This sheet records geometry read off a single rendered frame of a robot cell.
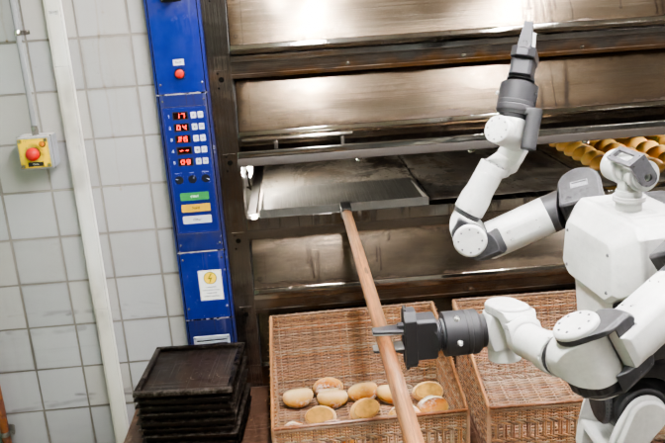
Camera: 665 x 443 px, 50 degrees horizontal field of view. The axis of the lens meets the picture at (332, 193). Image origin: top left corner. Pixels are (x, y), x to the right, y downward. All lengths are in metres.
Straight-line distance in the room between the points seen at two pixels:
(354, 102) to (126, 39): 0.71
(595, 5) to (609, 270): 1.12
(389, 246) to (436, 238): 0.16
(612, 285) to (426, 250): 1.03
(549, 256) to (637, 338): 1.28
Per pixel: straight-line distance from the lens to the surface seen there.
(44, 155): 2.31
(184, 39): 2.21
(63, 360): 2.61
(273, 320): 2.40
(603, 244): 1.48
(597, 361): 1.24
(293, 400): 2.36
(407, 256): 2.39
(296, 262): 2.37
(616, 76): 2.46
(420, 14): 2.25
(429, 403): 2.30
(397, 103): 2.26
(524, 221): 1.72
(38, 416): 2.74
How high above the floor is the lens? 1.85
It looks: 15 degrees down
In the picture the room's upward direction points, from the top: 4 degrees counter-clockwise
